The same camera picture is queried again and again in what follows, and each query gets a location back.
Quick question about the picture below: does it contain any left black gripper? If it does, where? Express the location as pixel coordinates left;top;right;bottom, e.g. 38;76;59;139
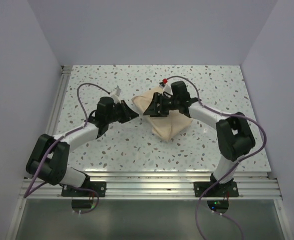
106;100;139;124

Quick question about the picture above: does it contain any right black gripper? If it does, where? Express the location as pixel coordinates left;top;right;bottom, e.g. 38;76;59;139
144;92;180;118

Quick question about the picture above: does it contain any beige cloth mat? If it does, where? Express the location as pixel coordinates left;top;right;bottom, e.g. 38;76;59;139
132;86;192;142

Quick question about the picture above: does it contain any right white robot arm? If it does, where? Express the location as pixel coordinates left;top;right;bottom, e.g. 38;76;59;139
143;79;255;196

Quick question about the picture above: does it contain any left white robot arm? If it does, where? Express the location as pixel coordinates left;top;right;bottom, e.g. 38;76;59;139
26;96;139;197

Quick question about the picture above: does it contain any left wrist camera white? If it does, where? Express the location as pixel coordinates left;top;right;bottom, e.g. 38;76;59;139
109;86;121;103

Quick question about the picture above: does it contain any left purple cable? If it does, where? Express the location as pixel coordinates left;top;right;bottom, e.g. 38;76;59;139
23;82;112;215

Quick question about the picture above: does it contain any purple cable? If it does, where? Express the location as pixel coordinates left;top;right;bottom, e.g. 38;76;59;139
166;76;266;240
23;82;112;215

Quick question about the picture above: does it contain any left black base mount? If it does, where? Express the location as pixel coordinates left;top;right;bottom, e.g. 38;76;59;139
61;181;107;198

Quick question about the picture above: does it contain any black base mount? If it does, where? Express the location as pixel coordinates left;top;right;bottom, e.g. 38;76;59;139
193;180;239;198
61;181;107;198

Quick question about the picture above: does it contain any aluminium rail frame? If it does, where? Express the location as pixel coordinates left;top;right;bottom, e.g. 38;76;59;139
18;65;282;201

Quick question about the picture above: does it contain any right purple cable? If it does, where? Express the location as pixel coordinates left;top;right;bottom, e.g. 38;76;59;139
166;76;266;240

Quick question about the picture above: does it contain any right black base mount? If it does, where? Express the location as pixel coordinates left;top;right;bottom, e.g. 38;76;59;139
193;180;239;198

